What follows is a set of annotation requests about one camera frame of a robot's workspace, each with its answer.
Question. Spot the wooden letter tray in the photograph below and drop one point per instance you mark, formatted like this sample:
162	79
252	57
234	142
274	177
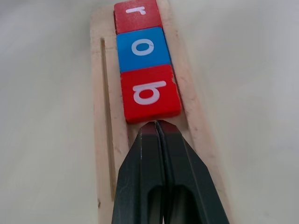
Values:
102	130

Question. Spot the blue letter o block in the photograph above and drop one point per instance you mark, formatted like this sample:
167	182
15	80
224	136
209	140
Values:
143	50

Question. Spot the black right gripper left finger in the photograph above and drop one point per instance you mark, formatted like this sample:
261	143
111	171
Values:
137	168

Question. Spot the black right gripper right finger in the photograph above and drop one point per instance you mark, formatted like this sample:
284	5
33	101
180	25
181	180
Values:
187	168

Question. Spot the red letter r block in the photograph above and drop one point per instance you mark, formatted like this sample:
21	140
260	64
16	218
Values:
137	16

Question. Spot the red letter b block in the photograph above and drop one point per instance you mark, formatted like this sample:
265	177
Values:
149	93

